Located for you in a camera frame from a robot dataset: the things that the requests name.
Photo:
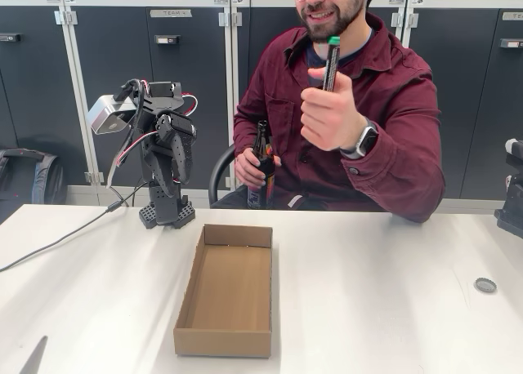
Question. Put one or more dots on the grey wrist watch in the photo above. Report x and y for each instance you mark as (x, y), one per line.
(365, 139)

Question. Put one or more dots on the bearded person's head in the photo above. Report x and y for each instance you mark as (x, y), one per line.
(339, 19)

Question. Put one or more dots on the person torso maroon shirt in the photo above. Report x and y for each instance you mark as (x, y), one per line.
(286, 104)

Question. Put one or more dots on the person's left forearm maroon sleeve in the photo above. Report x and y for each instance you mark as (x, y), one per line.
(408, 178)

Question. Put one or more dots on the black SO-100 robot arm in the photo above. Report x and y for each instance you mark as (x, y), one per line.
(163, 210)

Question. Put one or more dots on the white gripper camera box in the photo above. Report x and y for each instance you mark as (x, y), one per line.
(106, 112)

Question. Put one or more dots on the grey team label strip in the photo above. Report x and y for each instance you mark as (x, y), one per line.
(514, 16)
(171, 13)

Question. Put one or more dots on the grey black backpack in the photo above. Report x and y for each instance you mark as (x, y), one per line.
(45, 178)

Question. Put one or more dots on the person's left hand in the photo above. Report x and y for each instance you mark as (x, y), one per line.
(331, 121)

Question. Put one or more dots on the person's right hand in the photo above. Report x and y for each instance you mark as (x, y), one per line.
(247, 170)

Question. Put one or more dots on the green capped black marker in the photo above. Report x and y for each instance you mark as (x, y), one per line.
(331, 68)

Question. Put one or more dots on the person's right forearm maroon sleeve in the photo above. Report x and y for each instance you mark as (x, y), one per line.
(245, 129)

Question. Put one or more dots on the open brown cardboard box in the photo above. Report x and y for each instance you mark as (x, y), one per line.
(229, 292)

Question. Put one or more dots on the idle black robot arm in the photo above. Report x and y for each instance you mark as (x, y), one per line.
(512, 210)

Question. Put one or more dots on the metal bottle cap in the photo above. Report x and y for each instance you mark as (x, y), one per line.
(485, 285)

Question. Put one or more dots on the dark brown beer bottle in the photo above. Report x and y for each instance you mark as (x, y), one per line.
(262, 139)

